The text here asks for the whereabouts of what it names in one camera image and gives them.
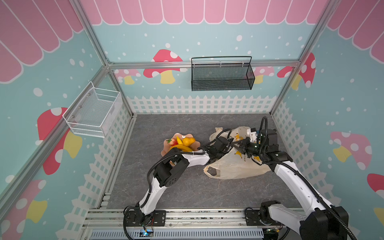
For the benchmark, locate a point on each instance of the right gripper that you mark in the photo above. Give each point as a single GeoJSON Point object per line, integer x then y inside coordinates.
{"type": "Point", "coordinates": [247, 147]}

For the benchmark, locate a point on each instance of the banana print plastic bag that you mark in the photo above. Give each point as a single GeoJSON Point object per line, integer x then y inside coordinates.
{"type": "Point", "coordinates": [235, 165]}

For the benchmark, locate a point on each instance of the yellow pear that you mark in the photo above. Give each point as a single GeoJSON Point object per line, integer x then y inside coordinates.
{"type": "Point", "coordinates": [188, 141]}

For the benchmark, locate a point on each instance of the long yellow banana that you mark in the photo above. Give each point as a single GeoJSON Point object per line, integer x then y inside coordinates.
{"type": "Point", "coordinates": [182, 148]}

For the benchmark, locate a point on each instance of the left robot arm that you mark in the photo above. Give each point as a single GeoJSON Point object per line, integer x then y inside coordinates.
{"type": "Point", "coordinates": [167, 172]}

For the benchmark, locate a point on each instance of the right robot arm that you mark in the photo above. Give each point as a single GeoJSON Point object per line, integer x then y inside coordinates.
{"type": "Point", "coordinates": [320, 219]}

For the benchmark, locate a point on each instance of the small yellow banana top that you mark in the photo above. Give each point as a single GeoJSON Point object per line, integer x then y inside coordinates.
{"type": "Point", "coordinates": [180, 141]}

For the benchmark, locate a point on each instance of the red strawberry top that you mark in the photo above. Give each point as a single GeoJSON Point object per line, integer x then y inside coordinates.
{"type": "Point", "coordinates": [172, 142]}

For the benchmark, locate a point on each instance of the black mesh wall basket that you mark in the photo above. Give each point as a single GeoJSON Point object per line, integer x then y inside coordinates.
{"type": "Point", "coordinates": [230, 73]}

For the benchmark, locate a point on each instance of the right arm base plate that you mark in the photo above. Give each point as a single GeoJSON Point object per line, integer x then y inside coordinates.
{"type": "Point", "coordinates": [254, 218]}

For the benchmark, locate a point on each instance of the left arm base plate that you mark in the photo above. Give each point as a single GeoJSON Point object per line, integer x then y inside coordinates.
{"type": "Point", "coordinates": [153, 218]}

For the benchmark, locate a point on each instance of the white wire wall basket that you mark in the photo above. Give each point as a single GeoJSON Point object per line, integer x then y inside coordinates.
{"type": "Point", "coordinates": [93, 112]}

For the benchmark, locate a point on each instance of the aluminium front rail frame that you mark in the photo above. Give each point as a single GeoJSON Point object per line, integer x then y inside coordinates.
{"type": "Point", "coordinates": [181, 224]}

